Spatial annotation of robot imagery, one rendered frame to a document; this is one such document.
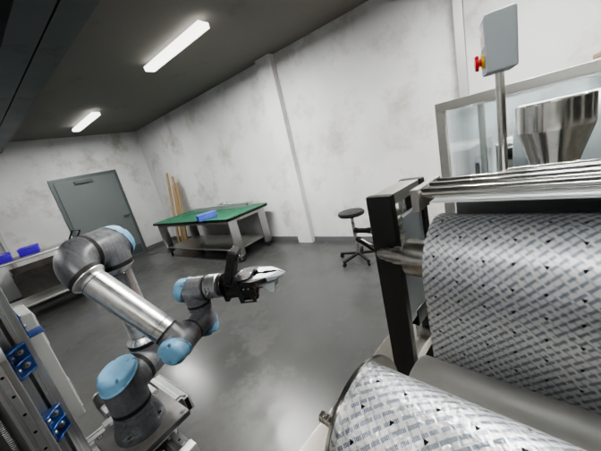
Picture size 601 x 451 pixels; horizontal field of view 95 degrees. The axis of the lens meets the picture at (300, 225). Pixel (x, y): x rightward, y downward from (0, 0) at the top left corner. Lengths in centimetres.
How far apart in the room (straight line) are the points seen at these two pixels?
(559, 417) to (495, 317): 11
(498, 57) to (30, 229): 781
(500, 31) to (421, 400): 62
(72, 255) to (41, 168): 709
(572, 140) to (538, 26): 297
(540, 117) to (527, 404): 59
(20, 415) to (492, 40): 139
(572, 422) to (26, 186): 797
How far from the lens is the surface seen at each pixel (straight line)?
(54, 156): 812
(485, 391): 44
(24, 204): 790
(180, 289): 95
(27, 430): 119
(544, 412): 43
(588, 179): 43
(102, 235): 105
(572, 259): 40
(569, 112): 83
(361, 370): 33
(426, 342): 77
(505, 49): 71
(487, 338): 46
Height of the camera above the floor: 155
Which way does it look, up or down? 15 degrees down
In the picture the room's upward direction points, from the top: 14 degrees counter-clockwise
